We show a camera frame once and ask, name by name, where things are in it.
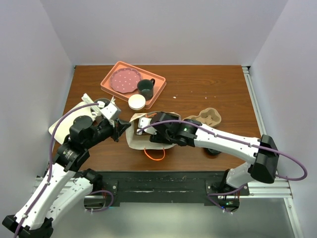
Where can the white rectangular plate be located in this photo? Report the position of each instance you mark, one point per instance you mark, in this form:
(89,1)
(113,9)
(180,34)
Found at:
(63,128)

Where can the pink polka dot plate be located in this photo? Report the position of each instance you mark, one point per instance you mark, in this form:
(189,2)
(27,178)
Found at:
(125,80)

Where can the black mounting base plate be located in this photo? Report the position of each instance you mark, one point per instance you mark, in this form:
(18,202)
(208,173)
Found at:
(207,188)

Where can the beige pulp cup carrier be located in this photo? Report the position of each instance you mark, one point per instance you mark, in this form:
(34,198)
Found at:
(208,116)

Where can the salmon pink serving tray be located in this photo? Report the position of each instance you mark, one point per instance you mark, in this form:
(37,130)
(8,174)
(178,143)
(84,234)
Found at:
(160,83)

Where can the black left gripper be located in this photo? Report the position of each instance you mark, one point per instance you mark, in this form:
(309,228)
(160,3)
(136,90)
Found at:
(120,126)

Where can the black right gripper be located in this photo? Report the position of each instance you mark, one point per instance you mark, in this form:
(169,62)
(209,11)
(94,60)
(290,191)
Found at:
(158,137)

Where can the dark green mug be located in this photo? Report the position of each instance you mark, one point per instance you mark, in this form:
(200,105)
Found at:
(145,88)

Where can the grey cylindrical utensil holder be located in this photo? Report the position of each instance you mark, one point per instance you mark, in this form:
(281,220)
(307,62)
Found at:
(102,102)

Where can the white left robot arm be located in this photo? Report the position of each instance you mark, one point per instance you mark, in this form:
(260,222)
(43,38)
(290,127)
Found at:
(43,211)

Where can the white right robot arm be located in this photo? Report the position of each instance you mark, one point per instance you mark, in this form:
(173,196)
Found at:
(259,154)

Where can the aluminium frame rail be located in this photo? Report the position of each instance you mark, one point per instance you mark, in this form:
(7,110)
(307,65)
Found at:
(268,212)

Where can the cream paper gift bag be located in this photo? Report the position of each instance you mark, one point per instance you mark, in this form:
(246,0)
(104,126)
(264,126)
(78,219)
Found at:
(141,140)

